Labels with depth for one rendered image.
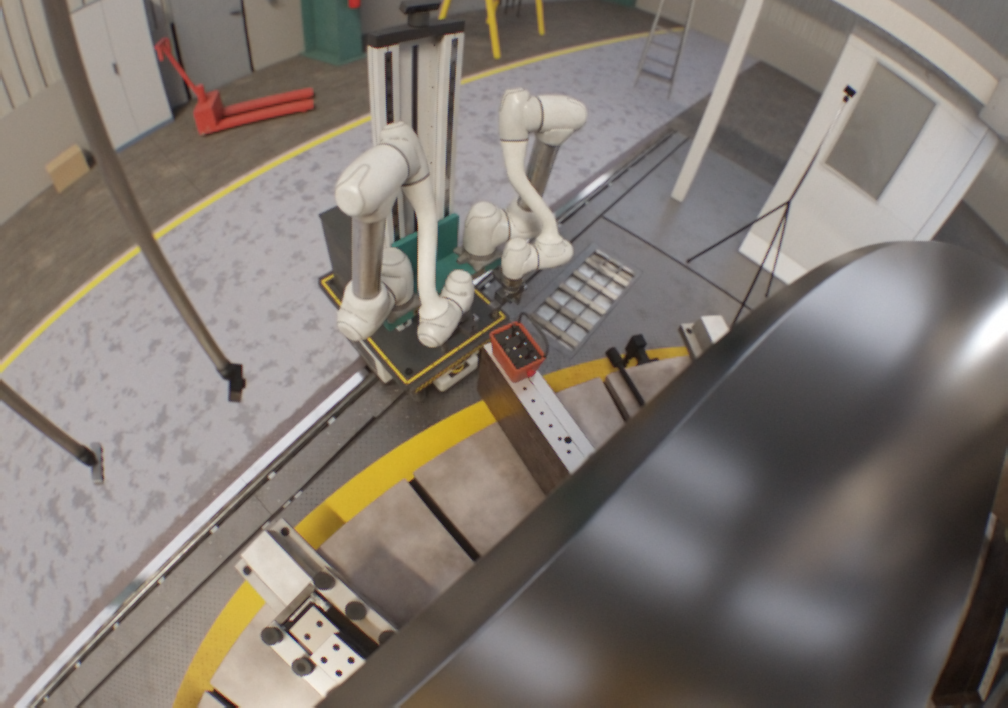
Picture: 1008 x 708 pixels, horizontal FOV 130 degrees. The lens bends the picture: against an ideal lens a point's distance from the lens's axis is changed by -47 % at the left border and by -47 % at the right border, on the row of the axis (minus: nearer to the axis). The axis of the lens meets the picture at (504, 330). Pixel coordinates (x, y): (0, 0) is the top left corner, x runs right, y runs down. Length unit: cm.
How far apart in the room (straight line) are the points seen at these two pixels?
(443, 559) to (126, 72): 591
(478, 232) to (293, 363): 139
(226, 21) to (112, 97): 194
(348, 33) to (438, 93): 524
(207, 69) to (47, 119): 238
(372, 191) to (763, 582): 108
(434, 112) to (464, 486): 150
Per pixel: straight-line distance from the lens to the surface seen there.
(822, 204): 401
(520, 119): 154
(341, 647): 136
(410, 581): 186
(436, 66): 164
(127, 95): 624
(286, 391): 261
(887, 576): 62
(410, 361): 218
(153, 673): 270
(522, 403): 167
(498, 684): 38
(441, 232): 195
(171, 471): 273
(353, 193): 112
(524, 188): 161
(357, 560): 189
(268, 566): 184
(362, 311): 155
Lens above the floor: 216
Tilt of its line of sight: 53 degrees down
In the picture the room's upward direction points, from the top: 11 degrees clockwise
